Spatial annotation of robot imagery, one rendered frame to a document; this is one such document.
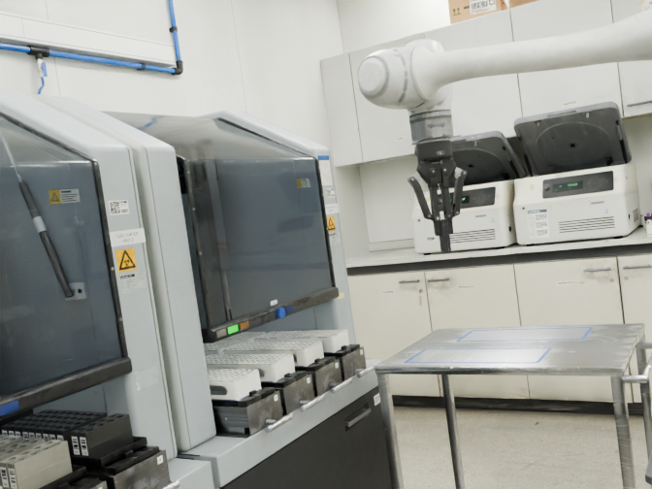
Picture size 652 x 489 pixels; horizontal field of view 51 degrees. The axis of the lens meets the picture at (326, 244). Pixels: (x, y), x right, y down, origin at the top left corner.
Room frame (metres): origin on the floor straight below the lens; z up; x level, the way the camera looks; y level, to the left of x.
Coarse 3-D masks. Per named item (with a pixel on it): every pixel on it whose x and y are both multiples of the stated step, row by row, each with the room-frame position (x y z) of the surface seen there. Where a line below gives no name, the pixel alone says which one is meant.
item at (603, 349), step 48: (432, 336) 2.03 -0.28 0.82; (480, 336) 1.94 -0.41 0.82; (528, 336) 1.86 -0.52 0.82; (576, 336) 1.78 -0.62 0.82; (624, 336) 1.71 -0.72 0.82; (384, 384) 1.74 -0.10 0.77; (624, 384) 1.46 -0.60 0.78; (384, 432) 1.75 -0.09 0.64; (624, 432) 1.45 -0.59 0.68; (624, 480) 1.46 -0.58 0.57
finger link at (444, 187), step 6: (444, 168) 1.45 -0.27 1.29; (444, 174) 1.45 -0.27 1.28; (444, 180) 1.45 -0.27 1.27; (444, 186) 1.45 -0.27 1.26; (444, 192) 1.46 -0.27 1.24; (444, 198) 1.46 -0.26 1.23; (444, 204) 1.46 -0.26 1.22; (450, 204) 1.46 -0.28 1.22; (444, 210) 1.47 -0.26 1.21; (450, 210) 1.46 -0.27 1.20; (450, 216) 1.45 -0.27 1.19
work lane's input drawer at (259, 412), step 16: (224, 400) 1.63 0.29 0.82; (240, 400) 1.61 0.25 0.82; (256, 400) 1.63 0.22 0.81; (272, 400) 1.67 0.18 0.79; (224, 416) 1.62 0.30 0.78; (240, 416) 1.59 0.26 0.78; (256, 416) 1.61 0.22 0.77; (272, 416) 1.66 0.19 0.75; (288, 416) 1.65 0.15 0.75; (256, 432) 1.60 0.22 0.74
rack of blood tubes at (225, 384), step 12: (216, 372) 1.74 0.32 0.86; (228, 372) 1.72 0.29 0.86; (240, 372) 1.70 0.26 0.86; (252, 372) 1.68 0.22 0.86; (216, 384) 1.65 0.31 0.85; (228, 384) 1.63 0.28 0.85; (240, 384) 1.63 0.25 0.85; (252, 384) 1.67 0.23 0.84; (216, 396) 1.65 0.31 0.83; (228, 396) 1.63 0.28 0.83; (240, 396) 1.62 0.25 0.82
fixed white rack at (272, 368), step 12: (216, 360) 1.90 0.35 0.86; (228, 360) 1.87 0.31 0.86; (240, 360) 1.85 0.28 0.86; (252, 360) 1.83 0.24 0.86; (264, 360) 1.81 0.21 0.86; (276, 360) 1.79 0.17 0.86; (288, 360) 1.81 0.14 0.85; (264, 372) 1.88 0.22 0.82; (276, 372) 1.75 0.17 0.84; (288, 372) 1.80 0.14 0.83
